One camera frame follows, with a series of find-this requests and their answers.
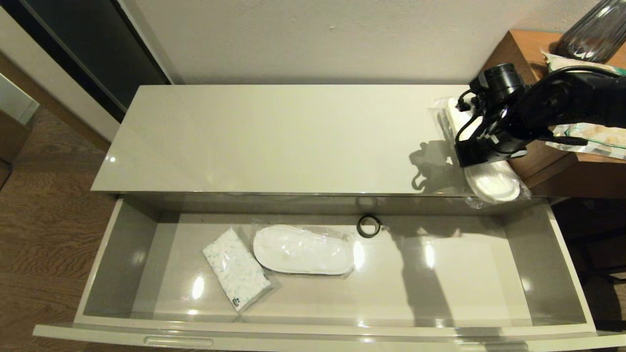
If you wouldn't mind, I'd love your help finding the ribbed glass vase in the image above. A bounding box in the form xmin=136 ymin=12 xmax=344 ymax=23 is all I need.
xmin=555 ymin=0 xmax=626 ymax=64

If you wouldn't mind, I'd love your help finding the brown wooden side table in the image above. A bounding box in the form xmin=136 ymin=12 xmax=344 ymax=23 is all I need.
xmin=481 ymin=29 xmax=626 ymax=199

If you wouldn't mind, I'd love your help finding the dark door panel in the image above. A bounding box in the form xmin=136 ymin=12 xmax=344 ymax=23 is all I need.
xmin=0 ymin=0 xmax=173 ymax=124

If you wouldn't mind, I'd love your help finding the white green plastic packet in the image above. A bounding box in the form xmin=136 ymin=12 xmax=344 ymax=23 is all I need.
xmin=540 ymin=46 xmax=626 ymax=161

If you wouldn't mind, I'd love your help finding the white door frame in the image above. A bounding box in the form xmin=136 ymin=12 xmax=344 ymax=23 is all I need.
xmin=0 ymin=7 xmax=123 ymax=143

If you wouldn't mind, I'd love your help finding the grey glossy drawer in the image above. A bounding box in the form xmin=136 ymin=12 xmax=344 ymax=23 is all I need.
xmin=32 ymin=195 xmax=626 ymax=352

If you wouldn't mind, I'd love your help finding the black tape roll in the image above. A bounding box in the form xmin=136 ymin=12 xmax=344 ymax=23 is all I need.
xmin=356 ymin=214 xmax=382 ymax=239

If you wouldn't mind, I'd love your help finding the blue patterned tissue pack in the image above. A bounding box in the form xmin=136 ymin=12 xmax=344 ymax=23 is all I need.
xmin=201 ymin=227 xmax=274 ymax=314

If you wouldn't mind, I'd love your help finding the white slipper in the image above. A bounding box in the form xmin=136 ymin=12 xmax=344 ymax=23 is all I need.
xmin=251 ymin=222 xmax=358 ymax=280
xmin=429 ymin=95 xmax=532 ymax=210

